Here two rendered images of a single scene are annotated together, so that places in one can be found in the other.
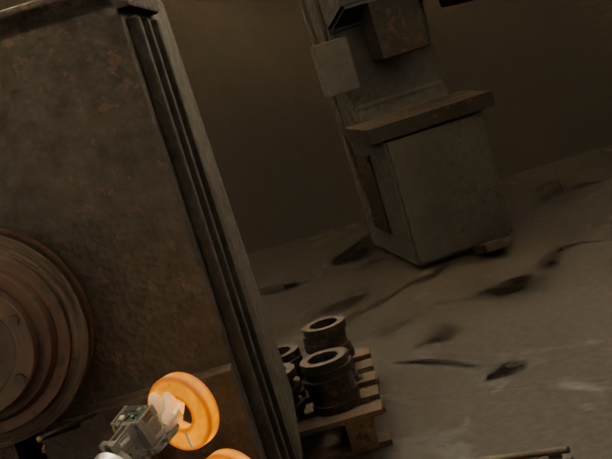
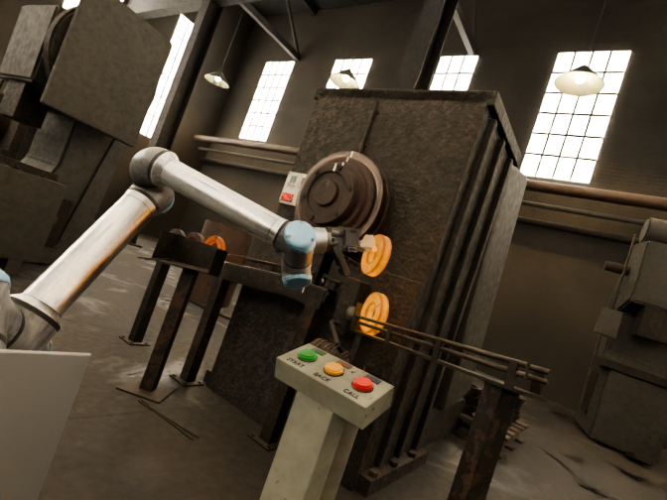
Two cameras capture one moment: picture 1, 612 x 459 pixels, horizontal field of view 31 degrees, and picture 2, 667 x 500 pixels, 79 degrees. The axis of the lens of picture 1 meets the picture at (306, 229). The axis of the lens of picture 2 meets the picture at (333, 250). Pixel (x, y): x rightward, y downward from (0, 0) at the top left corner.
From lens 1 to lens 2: 112 cm
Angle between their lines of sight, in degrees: 37
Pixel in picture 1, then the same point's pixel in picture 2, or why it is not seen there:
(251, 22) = (583, 300)
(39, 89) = (432, 125)
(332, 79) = (602, 326)
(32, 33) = (446, 102)
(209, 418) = (380, 258)
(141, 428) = (346, 232)
